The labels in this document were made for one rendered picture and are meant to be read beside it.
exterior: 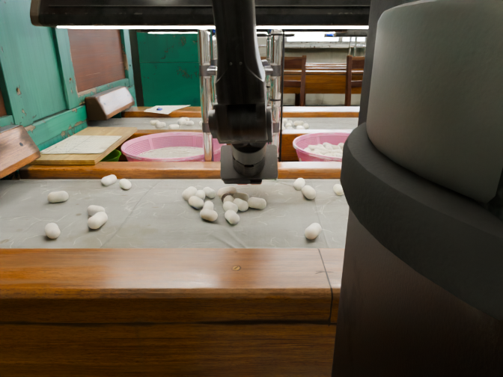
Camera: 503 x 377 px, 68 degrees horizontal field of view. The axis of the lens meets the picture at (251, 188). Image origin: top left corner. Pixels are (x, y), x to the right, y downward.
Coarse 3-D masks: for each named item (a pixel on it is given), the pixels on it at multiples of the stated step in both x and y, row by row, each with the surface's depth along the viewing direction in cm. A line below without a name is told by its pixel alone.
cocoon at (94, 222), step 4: (100, 212) 61; (104, 212) 61; (92, 216) 59; (96, 216) 59; (100, 216) 60; (104, 216) 61; (88, 220) 59; (92, 220) 59; (96, 220) 59; (100, 220) 60; (104, 220) 60; (88, 224) 59; (92, 224) 59; (96, 224) 59; (100, 224) 60; (92, 228) 59; (96, 228) 59
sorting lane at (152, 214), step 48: (0, 192) 74; (48, 192) 74; (96, 192) 74; (144, 192) 74; (288, 192) 74; (0, 240) 56; (48, 240) 56; (96, 240) 56; (144, 240) 56; (192, 240) 56; (240, 240) 56; (288, 240) 56; (336, 240) 56
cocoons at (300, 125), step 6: (150, 120) 131; (156, 120) 131; (180, 120) 132; (186, 120) 135; (282, 120) 133; (288, 120) 131; (156, 126) 127; (162, 126) 128; (168, 126) 124; (174, 126) 124; (282, 126) 122; (288, 126) 125; (300, 126) 122; (306, 126) 125
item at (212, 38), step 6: (210, 30) 98; (270, 30) 97; (210, 36) 98; (270, 36) 98; (210, 42) 99; (270, 42) 98; (210, 48) 99; (216, 48) 99; (270, 48) 99; (210, 54) 100; (216, 54) 100; (270, 54) 100; (210, 60) 101; (216, 60) 100; (264, 60) 101; (216, 66) 101
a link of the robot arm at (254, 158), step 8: (232, 144) 57; (240, 144) 56; (248, 144) 56; (256, 144) 56; (264, 144) 57; (232, 152) 60; (240, 152) 57; (248, 152) 56; (256, 152) 56; (264, 152) 60; (240, 160) 60; (248, 160) 59; (256, 160) 60
